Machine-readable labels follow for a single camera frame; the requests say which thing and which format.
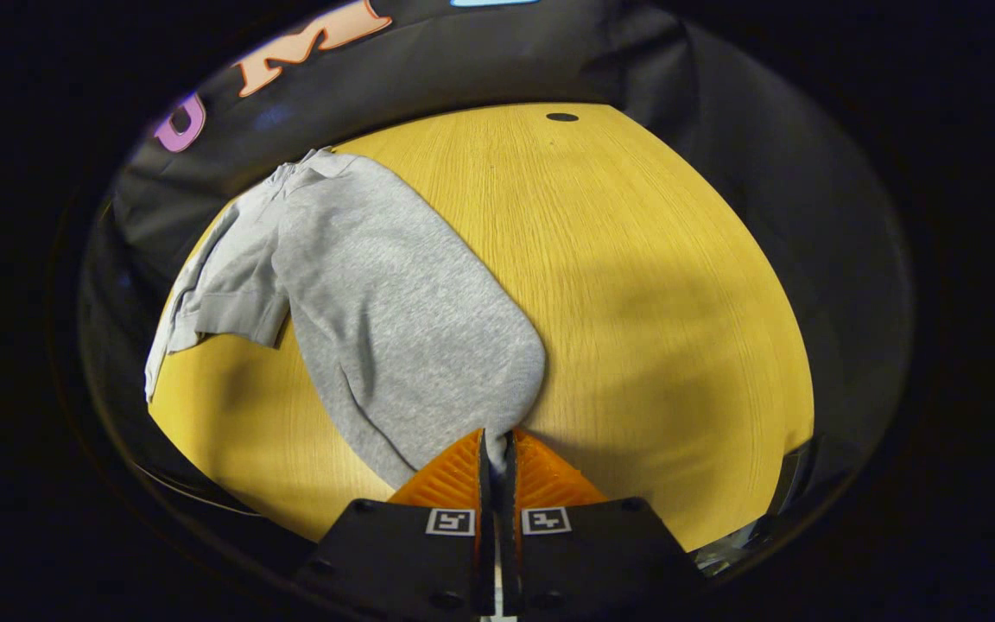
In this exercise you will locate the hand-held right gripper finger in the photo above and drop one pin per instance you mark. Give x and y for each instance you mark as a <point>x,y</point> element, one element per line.
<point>486,510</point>
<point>508,510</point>

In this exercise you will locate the grey zip-neck sweatshirt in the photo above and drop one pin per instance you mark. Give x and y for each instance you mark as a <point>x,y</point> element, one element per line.
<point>394,320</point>

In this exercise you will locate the black backdrop cloth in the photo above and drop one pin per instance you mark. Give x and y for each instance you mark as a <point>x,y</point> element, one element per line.
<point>480,60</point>

